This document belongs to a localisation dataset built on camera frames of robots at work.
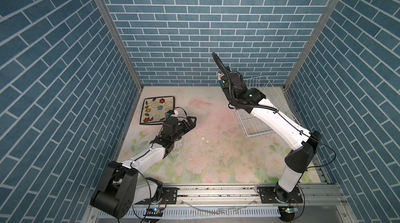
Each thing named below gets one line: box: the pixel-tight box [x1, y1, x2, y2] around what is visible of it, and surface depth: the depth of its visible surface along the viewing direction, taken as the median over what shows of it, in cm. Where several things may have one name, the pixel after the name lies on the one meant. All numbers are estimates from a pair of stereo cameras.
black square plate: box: [139, 95, 176, 125], surface depth 107 cm
